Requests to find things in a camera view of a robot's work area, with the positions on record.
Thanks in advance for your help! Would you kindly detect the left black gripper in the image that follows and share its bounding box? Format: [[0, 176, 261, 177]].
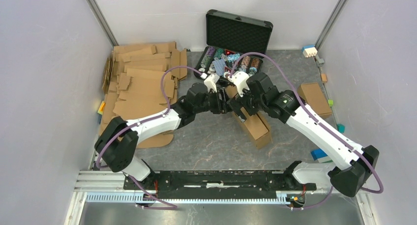
[[194, 87, 233, 114]]

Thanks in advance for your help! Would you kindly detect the cardboard box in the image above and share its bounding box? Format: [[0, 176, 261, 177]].
[[225, 85, 272, 150], [298, 83, 332, 119]]

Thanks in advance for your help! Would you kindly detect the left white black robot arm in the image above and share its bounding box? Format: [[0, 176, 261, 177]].
[[94, 83, 231, 190]]

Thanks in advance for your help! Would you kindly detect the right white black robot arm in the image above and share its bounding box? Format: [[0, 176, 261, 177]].
[[225, 71, 379, 197]]

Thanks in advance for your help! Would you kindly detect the folded closed cardboard box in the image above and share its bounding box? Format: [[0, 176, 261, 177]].
[[298, 83, 332, 119]]

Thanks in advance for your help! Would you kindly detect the black poker chip case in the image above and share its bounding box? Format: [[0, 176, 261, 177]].
[[195, 9, 273, 84]]

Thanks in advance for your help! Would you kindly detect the blue white toy block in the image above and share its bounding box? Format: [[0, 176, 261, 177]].
[[301, 45, 318, 58]]

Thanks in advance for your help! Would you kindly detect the small wooden cube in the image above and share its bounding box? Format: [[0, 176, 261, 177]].
[[321, 73, 328, 84]]

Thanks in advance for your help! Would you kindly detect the stack of flat cardboard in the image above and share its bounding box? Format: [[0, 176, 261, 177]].
[[99, 41, 188, 134]]

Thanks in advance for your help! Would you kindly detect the grey small block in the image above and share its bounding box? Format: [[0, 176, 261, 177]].
[[315, 57, 325, 67]]

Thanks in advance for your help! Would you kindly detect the green small cube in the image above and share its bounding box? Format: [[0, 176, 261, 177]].
[[328, 99, 334, 107]]

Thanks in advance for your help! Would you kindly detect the blue green block stack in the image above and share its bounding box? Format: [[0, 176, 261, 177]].
[[311, 149, 332, 163]]

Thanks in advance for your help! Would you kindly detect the teal small cube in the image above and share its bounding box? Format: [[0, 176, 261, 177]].
[[336, 123, 345, 133]]

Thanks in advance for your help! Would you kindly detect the orange yellow block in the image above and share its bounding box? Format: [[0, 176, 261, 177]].
[[97, 101, 106, 124]]

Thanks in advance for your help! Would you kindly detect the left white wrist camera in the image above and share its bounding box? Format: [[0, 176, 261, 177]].
[[200, 73, 220, 93]]

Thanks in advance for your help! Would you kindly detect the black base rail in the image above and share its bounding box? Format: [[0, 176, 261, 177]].
[[141, 170, 317, 199]]

